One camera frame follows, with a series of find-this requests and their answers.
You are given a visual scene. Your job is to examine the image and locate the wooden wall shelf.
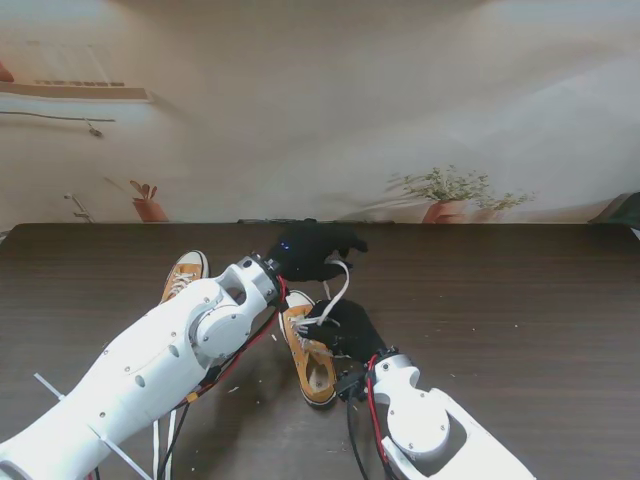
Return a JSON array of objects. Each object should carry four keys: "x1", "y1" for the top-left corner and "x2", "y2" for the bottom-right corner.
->
[{"x1": 0, "y1": 81, "x2": 156, "y2": 105}]

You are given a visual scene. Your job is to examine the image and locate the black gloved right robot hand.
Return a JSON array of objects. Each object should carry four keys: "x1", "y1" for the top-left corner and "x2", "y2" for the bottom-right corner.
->
[{"x1": 304, "y1": 299, "x2": 389, "y2": 364}]

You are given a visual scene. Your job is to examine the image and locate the metal tap fixture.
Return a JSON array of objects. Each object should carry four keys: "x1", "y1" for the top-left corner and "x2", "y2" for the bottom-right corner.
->
[{"x1": 63, "y1": 193, "x2": 95, "y2": 224}]

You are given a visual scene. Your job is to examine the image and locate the terracotta pot with wooden utensils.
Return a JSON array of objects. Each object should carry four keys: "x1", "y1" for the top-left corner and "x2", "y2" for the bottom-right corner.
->
[{"x1": 103, "y1": 176, "x2": 171, "y2": 224}]

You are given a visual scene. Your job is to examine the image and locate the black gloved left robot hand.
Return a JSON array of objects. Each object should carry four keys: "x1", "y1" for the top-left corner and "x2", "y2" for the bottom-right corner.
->
[{"x1": 267, "y1": 218, "x2": 370, "y2": 284}]

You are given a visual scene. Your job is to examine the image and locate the orange sneaker with loose laces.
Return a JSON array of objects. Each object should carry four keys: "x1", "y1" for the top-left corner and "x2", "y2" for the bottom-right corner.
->
[{"x1": 151, "y1": 274, "x2": 197, "y2": 480}]

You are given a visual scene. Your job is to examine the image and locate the green plant in terracotta pot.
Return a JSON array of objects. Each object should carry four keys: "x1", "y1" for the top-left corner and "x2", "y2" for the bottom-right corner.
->
[{"x1": 387, "y1": 165, "x2": 541, "y2": 225}]

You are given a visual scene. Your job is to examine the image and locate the metal wall rail with hook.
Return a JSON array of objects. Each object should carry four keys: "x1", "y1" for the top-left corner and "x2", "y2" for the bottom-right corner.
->
[{"x1": 0, "y1": 110, "x2": 116, "y2": 139}]

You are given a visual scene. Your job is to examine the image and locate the red and black arm cables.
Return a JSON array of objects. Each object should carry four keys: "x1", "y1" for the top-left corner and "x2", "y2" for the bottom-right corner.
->
[
  {"x1": 154, "y1": 277, "x2": 292, "y2": 480},
  {"x1": 337, "y1": 367, "x2": 396, "y2": 480}
]

